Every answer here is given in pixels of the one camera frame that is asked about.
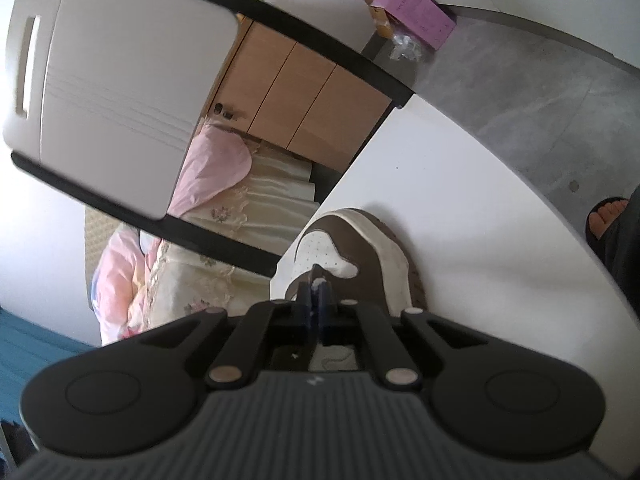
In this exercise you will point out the pastel pink quilt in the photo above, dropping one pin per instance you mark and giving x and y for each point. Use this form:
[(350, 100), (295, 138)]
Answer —
[(117, 280)]

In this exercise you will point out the clear plastic bag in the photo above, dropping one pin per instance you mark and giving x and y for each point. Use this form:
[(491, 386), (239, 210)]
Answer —
[(405, 47)]

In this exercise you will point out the white shoelace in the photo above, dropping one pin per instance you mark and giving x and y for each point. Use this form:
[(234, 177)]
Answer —
[(316, 286)]

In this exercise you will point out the white chair with black frame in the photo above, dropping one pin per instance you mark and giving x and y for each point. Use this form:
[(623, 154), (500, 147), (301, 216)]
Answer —
[(125, 85)]

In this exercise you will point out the pink cardboard box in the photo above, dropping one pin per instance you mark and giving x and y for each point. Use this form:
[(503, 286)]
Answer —
[(420, 15)]

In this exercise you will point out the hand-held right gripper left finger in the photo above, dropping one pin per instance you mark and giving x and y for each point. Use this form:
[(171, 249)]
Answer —
[(304, 312)]

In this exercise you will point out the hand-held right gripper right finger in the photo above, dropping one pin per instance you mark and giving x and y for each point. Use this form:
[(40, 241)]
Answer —
[(326, 312)]

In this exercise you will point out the bed with cream floral bedspread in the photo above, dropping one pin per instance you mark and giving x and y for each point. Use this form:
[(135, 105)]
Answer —
[(260, 200)]

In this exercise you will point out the white and brown sneaker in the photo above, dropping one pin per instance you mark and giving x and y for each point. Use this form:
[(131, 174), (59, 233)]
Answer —
[(390, 260)]

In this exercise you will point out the wooden nightstand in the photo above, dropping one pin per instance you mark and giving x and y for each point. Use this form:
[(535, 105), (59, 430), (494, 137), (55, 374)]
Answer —
[(300, 95)]

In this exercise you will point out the pink cloth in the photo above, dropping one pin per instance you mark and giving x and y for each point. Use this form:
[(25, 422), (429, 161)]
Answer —
[(210, 170)]

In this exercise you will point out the person's foot in dark sandal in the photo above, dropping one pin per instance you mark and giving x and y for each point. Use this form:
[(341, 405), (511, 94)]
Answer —
[(602, 225)]

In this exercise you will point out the teal curtain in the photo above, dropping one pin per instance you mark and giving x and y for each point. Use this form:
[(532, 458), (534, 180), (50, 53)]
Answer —
[(30, 355)]

